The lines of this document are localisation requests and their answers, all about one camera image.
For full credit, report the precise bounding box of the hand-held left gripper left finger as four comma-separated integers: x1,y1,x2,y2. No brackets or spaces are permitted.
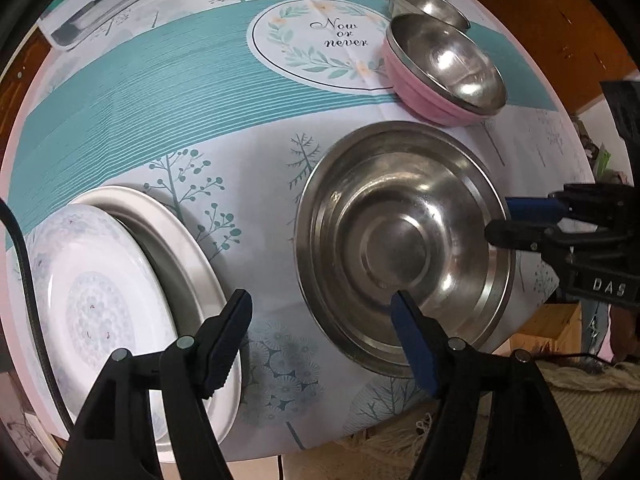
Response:
57,289,253,480

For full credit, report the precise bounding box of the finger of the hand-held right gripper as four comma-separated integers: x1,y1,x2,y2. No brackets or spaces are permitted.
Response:
504,196,568,222
485,220,568,253

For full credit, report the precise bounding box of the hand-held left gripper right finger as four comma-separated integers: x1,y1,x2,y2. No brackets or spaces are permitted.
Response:
390,290,583,480

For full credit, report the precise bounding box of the large white plate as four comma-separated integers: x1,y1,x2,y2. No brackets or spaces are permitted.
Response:
67,185,243,463

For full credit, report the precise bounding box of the large steel bowl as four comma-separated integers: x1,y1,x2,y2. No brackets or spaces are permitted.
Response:
295,121,516,378

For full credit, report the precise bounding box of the floral patterned white plate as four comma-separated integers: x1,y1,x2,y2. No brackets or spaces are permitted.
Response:
27,203,181,441

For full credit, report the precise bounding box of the woven rug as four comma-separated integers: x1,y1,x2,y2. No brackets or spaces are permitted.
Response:
345,357,640,480

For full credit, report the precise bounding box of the pink steel bowl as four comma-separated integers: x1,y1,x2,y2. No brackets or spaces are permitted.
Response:
384,14,508,127

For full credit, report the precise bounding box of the wooden side cabinet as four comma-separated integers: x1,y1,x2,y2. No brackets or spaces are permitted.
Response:
460,0,640,117

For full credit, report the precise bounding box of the small steel bowl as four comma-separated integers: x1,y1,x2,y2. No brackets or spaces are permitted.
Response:
389,0,472,31

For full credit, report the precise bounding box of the black cable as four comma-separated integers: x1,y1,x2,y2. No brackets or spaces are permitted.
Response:
0,200,67,413

